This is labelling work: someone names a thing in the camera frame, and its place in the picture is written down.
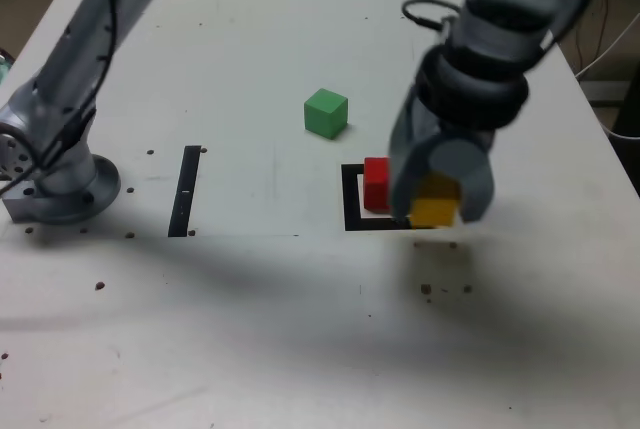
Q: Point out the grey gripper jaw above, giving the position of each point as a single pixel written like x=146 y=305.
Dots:
x=402 y=164
x=475 y=179

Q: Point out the red cube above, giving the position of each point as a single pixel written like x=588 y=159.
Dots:
x=376 y=184

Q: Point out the yellow cube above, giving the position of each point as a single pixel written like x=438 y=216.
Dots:
x=435 y=211

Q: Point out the green cube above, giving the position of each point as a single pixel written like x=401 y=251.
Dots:
x=322 y=116

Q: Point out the black tape square outline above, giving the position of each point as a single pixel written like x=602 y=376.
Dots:
x=350 y=199

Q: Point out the black tape strip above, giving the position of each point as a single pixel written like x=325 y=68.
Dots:
x=180 y=214

